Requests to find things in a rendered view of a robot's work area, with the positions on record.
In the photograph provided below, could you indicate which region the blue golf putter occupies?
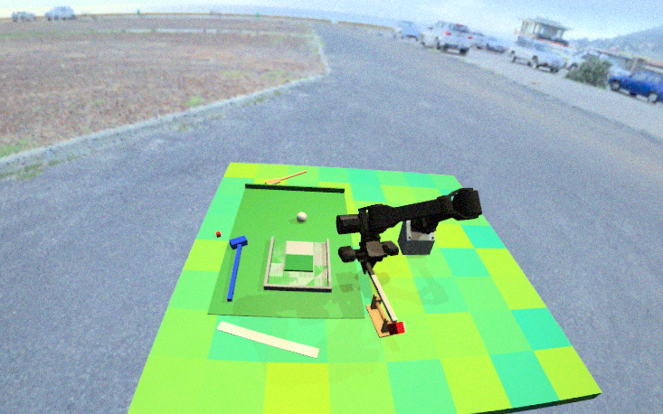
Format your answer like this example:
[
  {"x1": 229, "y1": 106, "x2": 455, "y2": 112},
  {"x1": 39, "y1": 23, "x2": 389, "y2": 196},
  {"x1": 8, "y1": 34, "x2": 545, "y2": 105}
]
[{"x1": 227, "y1": 235, "x2": 248, "y2": 302}]

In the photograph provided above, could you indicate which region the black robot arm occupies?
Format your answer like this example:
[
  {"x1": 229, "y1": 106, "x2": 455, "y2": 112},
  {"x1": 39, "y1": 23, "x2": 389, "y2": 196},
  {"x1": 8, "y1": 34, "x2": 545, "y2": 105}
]
[{"x1": 336, "y1": 188, "x2": 482, "y2": 263}]

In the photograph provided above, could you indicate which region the dark green mat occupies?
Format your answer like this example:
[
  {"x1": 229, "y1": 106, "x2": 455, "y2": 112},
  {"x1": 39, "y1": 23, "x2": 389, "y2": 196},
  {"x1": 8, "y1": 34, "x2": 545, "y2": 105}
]
[{"x1": 207, "y1": 188, "x2": 365, "y2": 319}]

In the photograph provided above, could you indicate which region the white flat bar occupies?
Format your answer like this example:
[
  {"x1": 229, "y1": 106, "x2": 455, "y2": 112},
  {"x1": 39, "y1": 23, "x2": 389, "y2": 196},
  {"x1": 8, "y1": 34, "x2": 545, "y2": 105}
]
[{"x1": 217, "y1": 321, "x2": 319, "y2": 359}]

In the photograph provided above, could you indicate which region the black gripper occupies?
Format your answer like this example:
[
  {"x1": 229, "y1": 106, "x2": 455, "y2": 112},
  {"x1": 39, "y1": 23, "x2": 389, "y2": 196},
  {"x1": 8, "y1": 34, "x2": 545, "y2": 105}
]
[{"x1": 338, "y1": 231, "x2": 399, "y2": 275}]

